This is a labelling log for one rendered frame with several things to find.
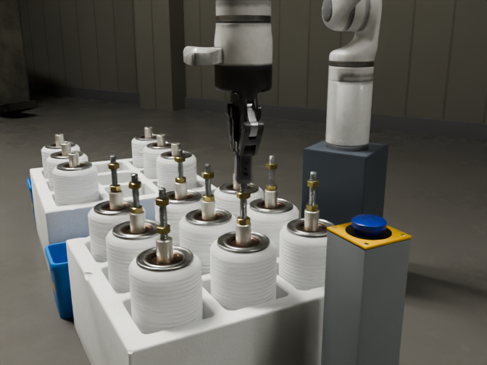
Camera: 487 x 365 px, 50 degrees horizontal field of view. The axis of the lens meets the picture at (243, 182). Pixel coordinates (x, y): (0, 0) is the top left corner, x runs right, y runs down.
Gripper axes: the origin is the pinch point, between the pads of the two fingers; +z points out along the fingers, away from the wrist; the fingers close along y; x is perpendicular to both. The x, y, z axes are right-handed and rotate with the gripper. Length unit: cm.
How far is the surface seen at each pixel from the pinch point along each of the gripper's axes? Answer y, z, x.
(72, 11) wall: 382, -31, 50
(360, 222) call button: -15.4, 3.0, -10.4
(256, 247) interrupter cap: -2.6, 10.6, -1.2
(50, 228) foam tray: 41, 22, 32
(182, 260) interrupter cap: -4.7, 10.5, 9.2
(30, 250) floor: 65, 36, 41
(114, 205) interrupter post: 18.4, 10.0, 18.0
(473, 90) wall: 169, 12, -158
